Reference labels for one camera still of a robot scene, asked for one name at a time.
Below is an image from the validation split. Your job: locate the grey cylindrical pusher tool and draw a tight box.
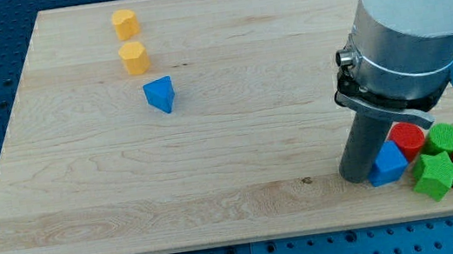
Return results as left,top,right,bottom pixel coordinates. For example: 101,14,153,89
339,113,392,184

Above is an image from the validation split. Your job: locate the blue cube block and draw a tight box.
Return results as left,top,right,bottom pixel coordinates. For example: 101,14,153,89
368,140,409,187

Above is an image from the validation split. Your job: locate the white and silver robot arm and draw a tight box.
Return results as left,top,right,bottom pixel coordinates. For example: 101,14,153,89
334,0,453,183

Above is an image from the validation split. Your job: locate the green star block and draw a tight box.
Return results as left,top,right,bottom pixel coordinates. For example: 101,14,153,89
412,151,453,202

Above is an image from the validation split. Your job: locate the red cylinder block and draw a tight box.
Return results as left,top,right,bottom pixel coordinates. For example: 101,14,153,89
388,122,425,163

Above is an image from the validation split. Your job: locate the green cylinder block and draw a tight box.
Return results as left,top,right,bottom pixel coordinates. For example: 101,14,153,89
421,123,453,155

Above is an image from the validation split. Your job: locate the blue triangle block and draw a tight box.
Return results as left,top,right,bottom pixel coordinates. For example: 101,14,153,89
143,76,175,114

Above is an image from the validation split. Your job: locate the light wooden board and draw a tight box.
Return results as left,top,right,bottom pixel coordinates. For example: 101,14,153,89
0,0,453,254

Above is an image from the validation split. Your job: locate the yellow hexagon block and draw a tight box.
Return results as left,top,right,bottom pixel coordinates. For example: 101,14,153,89
118,41,150,76

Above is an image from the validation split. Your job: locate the yellow heart block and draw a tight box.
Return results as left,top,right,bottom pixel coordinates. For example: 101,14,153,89
111,9,141,41

